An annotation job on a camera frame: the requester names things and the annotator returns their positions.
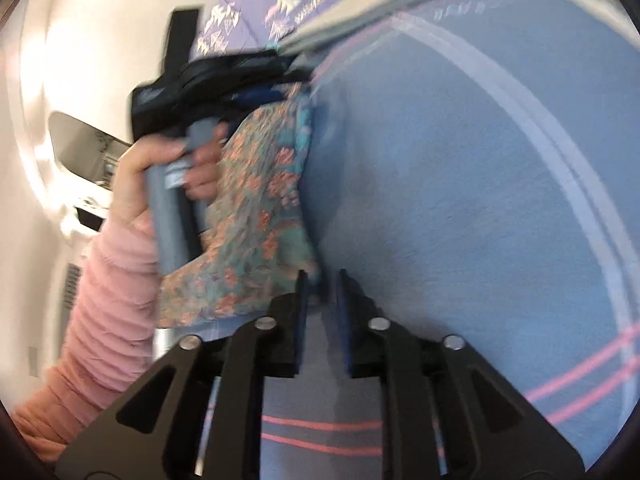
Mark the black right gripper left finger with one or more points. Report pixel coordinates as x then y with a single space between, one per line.
197 412

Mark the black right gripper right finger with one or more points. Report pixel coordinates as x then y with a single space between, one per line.
446 412

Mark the floral teal pink garment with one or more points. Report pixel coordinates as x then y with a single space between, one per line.
256 242

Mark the pink sleeve left forearm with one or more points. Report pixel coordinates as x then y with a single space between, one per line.
108 342

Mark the left hand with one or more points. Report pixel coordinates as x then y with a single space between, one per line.
130 204

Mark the blue striped bed blanket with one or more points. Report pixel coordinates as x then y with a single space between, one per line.
475 167

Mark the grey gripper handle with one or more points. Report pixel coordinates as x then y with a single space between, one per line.
178 222

